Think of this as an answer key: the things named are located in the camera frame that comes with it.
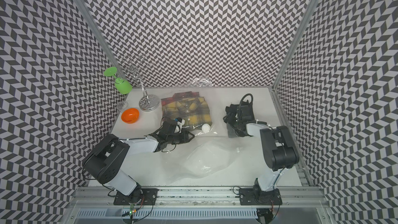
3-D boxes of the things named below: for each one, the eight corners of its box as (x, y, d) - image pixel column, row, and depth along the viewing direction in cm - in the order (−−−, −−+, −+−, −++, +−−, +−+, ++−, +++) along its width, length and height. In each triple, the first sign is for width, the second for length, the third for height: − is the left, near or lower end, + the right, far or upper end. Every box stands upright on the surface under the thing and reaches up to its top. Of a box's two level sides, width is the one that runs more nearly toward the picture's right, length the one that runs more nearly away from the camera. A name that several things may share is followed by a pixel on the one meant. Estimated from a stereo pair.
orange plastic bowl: (120, 124, 98) (118, 121, 95) (126, 111, 104) (123, 108, 102) (136, 124, 98) (134, 121, 95) (140, 111, 105) (139, 108, 102)
